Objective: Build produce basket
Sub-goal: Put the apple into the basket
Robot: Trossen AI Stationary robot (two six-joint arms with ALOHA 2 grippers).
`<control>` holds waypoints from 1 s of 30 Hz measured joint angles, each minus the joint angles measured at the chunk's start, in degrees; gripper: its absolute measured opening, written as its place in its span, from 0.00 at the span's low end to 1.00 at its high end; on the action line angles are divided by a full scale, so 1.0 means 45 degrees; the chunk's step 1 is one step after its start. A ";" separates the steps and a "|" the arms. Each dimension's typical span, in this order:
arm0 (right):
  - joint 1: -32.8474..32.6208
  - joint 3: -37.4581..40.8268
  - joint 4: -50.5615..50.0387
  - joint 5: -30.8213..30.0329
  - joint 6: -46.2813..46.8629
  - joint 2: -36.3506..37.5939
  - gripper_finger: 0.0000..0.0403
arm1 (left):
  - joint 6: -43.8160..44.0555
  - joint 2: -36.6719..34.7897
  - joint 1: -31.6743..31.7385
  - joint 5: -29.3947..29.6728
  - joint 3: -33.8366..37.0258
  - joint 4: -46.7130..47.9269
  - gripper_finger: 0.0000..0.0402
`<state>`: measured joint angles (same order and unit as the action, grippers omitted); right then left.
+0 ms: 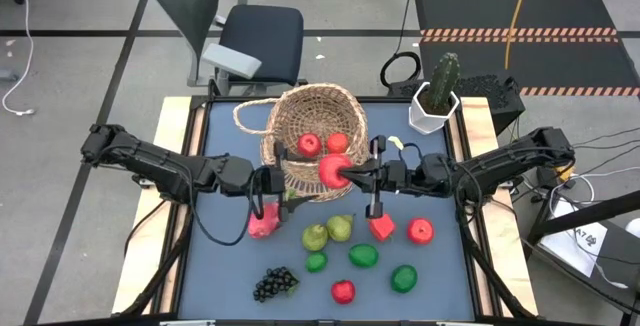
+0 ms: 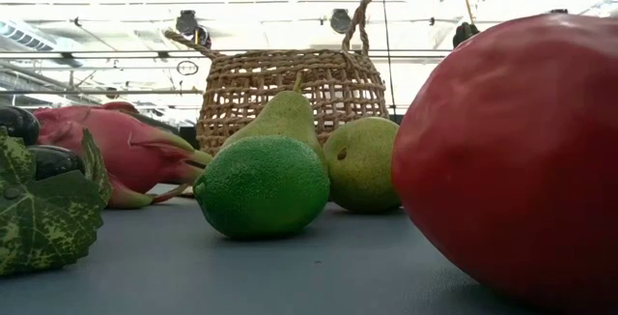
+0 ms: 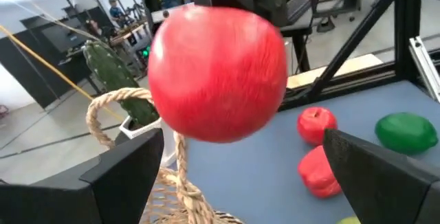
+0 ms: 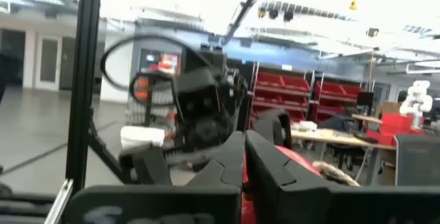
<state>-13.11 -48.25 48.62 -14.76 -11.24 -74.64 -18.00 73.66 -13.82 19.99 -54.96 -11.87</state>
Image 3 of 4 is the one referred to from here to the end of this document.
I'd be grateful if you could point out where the person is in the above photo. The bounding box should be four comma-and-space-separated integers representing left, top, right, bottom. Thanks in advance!
108, 0, 128, 22
85, 18, 104, 39

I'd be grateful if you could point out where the red bell pepper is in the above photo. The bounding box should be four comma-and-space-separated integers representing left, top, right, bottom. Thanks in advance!
297, 144, 344, 199

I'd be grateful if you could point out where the woven wicker basket with handles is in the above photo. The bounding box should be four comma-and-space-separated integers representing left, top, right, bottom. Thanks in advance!
85, 87, 243, 224

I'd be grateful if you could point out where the silver aluminium bracket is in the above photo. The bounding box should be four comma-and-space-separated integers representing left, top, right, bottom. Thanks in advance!
408, 36, 440, 104

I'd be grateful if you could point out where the red apple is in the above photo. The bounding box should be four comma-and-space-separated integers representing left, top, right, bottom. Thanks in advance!
296, 106, 339, 147
147, 4, 289, 144

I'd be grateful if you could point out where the white hexagonal plant pot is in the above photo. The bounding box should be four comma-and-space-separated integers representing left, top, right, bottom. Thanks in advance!
119, 115, 177, 168

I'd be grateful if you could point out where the green cactus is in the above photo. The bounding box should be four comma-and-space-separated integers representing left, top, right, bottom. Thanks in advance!
83, 40, 160, 128

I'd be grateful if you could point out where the green pear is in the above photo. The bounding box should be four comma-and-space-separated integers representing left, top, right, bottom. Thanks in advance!
335, 216, 362, 224

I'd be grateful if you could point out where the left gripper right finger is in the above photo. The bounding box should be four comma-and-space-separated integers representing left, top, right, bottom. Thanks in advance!
322, 128, 440, 224

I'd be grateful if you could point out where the light wooden table board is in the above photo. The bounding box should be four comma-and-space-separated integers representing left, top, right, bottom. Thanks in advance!
286, 53, 384, 89

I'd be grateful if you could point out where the black background cabinet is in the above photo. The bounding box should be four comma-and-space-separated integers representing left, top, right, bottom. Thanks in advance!
0, 5, 100, 110

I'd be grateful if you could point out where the black background workbench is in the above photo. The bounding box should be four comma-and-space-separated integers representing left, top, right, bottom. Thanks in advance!
280, 0, 364, 74

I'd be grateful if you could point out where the yellow hanging cable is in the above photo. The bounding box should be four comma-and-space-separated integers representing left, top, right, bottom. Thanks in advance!
0, 23, 125, 122

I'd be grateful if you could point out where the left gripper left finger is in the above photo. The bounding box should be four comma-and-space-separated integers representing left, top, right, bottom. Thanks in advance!
0, 127, 165, 224

